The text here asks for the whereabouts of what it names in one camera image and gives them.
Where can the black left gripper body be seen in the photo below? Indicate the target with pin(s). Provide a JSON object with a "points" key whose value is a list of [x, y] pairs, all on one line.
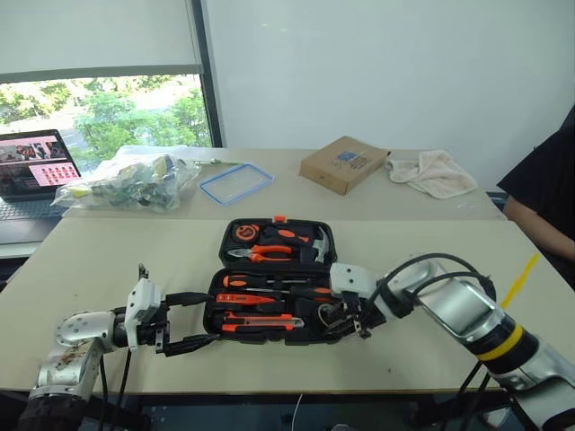
{"points": [[149, 334]]}

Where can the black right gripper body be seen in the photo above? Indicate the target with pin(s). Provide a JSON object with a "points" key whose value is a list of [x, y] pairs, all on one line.
{"points": [[366, 314]]}

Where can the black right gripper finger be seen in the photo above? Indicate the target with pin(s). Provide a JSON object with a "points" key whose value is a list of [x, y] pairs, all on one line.
{"points": [[343, 310], [346, 331]]}

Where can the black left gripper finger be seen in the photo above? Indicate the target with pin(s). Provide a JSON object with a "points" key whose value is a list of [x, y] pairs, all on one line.
{"points": [[188, 298], [193, 345]]}

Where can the orange voltage tester pen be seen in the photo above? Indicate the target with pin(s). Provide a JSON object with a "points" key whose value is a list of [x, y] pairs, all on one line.
{"points": [[245, 299]]}

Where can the orange black utility knife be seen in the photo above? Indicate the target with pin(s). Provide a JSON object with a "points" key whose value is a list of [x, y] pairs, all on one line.
{"points": [[256, 321]]}

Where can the person's bare forearm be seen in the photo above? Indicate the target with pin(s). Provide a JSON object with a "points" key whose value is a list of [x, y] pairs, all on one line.
{"points": [[536, 224]]}

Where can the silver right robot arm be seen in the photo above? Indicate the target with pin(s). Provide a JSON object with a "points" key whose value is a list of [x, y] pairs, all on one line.
{"points": [[467, 310]]}

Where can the black tool case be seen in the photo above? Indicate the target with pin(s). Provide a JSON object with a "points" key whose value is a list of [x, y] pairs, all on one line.
{"points": [[278, 269]]}

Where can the silver black claw hammer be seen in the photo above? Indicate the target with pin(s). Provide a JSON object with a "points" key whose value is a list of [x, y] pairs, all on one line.
{"points": [[320, 244]]}

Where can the orange black tape measure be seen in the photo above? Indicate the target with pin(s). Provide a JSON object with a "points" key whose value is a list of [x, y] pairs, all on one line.
{"points": [[245, 233]]}

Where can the stubby orange black screwdriver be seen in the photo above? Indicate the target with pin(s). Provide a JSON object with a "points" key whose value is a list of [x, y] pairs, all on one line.
{"points": [[287, 235]]}

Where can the clear lid with blue rim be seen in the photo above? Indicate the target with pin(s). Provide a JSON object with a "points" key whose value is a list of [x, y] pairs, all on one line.
{"points": [[236, 183]]}

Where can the black textured rounded cover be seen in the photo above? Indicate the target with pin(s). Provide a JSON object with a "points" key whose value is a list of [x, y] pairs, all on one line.
{"points": [[49, 415]]}

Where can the clear plastic bag with items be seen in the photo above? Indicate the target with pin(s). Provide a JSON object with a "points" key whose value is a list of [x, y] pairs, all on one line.
{"points": [[130, 184]]}

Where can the brown cardboard box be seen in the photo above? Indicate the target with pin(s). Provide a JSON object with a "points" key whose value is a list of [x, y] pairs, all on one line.
{"points": [[343, 166]]}

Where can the beige cloth towel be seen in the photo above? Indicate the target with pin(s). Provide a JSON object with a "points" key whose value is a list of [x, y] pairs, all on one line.
{"points": [[431, 173]]}

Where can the yellow tape strip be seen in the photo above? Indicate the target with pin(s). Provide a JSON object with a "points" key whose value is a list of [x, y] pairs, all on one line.
{"points": [[521, 280]]}

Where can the open laptop computer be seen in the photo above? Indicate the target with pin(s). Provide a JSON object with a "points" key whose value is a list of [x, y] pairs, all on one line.
{"points": [[31, 175]]}

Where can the person in black shirt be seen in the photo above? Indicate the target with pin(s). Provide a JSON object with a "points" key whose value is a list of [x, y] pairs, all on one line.
{"points": [[550, 170]]}

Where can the white window roller blind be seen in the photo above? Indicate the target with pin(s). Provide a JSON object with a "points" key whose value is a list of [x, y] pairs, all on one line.
{"points": [[94, 36]]}

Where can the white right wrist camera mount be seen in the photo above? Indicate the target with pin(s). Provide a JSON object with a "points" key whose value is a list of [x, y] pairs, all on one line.
{"points": [[352, 278]]}

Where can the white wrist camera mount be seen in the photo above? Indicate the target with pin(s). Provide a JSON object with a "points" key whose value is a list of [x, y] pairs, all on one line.
{"points": [[141, 296], [352, 278]]}

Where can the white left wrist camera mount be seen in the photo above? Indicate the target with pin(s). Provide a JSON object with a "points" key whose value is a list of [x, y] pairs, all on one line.
{"points": [[141, 296]]}

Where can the black window frame post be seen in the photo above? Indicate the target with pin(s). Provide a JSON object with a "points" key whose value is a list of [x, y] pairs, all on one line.
{"points": [[209, 72]]}

